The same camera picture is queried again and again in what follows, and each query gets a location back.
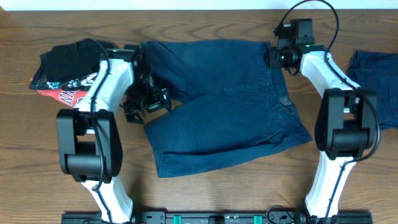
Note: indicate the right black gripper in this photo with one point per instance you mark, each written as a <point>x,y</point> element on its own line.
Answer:
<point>270,58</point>

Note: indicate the folded black garment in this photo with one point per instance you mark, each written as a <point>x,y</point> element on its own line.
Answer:
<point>70,67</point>

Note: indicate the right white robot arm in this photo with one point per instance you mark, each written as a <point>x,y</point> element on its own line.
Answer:
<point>347,124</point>

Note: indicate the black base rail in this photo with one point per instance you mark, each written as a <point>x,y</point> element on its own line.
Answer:
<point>272,217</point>

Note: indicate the red printed shirt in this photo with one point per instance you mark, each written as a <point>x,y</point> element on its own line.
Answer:
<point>68,93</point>

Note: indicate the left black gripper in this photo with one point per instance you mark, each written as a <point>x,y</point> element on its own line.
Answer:
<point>157,105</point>

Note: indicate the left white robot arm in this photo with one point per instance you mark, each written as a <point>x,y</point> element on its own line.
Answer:
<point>89,145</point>

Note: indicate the dark blue shorts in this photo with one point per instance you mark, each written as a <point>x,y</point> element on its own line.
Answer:
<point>233,108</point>

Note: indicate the folded navy garment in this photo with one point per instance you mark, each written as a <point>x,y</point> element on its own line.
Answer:
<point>378,71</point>

